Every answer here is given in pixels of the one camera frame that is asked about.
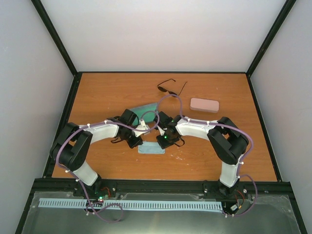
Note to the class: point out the dark aviator sunglasses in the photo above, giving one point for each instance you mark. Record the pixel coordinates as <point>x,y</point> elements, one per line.
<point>171,86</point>

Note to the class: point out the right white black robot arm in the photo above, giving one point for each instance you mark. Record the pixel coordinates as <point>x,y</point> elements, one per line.
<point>229,143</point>

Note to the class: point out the pink glasses case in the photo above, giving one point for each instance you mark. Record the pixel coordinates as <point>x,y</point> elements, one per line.
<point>204,105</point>

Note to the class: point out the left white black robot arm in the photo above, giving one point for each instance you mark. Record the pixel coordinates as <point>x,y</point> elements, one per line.
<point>71,146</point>

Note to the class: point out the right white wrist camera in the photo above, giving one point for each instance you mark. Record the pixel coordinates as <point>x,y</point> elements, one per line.
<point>161,131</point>

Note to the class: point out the grey-blue glasses case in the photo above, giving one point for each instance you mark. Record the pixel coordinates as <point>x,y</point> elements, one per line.
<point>140,110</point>

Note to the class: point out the light-blue slotted cable duct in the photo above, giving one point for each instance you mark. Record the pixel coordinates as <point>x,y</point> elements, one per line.
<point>133,205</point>

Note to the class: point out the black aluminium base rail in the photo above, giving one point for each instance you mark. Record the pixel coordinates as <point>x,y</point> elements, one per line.
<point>209,189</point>

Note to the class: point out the black cage frame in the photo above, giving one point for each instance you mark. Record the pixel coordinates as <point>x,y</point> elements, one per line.
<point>64,184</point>

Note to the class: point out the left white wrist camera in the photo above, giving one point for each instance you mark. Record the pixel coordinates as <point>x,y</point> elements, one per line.
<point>141,129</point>

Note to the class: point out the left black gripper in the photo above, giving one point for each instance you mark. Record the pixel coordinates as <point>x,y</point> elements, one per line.
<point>138,141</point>

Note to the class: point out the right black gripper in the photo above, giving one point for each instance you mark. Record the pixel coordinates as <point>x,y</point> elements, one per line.
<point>164,145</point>

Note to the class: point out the light-blue cleaning cloth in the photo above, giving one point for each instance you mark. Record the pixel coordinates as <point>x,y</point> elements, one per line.
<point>150,148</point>

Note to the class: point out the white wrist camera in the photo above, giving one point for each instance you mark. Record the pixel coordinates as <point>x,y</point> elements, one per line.
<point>141,129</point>
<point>161,131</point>

